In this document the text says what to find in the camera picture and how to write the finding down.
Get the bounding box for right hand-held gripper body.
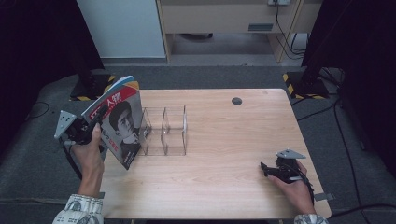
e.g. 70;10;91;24
275;148;306;183

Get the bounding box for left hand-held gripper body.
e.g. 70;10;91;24
53;110;94;146

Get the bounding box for magazine with portrait cover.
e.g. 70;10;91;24
81;75;145;171

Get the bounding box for clear acrylic file organizer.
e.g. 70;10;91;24
136;105;189;157

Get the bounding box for person's left hand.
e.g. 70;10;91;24
71;124;106;175

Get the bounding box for person's right hand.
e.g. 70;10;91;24
268;161;316;216

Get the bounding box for striped black stand base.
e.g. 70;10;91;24
69;73;117;102
282;71;330;101

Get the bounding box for person's right patterned sleeve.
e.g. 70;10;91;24
293;213;330;224

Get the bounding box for person's patterned sleeve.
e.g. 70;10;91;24
51;193;105;224
293;213;330;224

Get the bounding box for person's left patterned sleeve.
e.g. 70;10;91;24
51;193;105;224

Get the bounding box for black curtain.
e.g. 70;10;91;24
301;0;396;178
0;0;105;153

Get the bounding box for white cabinet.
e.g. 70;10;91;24
76;0;166;59

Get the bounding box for light wooden desk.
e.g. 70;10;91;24
155;0;323;63

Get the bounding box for left hand-held gripper cable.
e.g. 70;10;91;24
61;140;84;181

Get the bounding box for hand-held gripper cable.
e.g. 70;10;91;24
291;163;316;207
61;140;84;181

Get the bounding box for right hand-held gripper cable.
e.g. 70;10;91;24
291;163;316;207

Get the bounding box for thin black floor cable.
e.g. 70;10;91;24
25;101;51;121

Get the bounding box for long black floor cable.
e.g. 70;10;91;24
296;66;396;218

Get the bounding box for black hanging power cables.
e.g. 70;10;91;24
273;3;308;61

